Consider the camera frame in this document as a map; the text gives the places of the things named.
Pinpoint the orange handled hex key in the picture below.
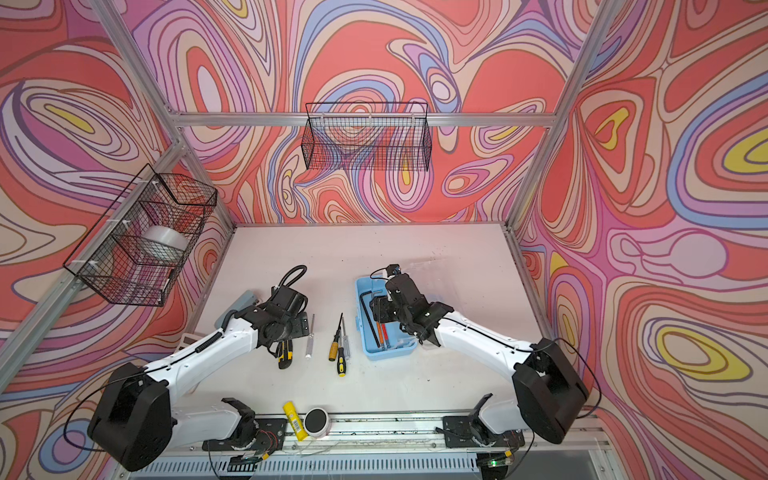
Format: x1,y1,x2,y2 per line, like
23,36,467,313
377,323,390,350

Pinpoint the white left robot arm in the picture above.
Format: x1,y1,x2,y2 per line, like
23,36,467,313
87,285,309,472

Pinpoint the light blue stapler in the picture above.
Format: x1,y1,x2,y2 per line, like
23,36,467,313
214,290,259,329

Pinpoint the black wire basket left wall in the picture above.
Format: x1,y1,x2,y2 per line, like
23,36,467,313
63,164,218,307

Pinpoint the light blue plastic tool box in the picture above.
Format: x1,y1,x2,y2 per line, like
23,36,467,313
355,277,418,361

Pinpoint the silver small screwdriver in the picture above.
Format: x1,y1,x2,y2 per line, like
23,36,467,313
342,327,351,363

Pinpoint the white calculator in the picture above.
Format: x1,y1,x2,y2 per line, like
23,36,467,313
175,333,201,353

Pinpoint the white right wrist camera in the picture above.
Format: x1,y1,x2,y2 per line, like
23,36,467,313
385,264,401,277

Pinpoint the yellow glue stick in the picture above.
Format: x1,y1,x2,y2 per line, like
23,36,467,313
283,401,309,442

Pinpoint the yellow black screwdriver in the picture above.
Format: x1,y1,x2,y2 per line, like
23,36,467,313
336,321,347,377

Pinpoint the grey duct tape roll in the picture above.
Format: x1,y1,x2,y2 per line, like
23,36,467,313
141,225,189,255

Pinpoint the yellow black utility knife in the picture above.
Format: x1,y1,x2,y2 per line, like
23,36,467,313
277,339,293,370

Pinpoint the black white tape roll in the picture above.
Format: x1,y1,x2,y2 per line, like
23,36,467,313
303,407,331,439

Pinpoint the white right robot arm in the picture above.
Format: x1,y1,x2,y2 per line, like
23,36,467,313
372,265,589,447

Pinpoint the black large hex key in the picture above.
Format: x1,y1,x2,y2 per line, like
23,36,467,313
358,290,381,348

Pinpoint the aluminium mounting rail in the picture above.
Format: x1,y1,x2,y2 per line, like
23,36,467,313
116,410,613,480

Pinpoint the orange black screwdriver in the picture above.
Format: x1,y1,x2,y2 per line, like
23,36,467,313
328,315,343,362

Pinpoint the black wire basket back wall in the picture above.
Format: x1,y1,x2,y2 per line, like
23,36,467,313
301,101,432,172

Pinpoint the black wire basket wall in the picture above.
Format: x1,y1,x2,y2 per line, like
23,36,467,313
63,164,218,307
301,101,432,172

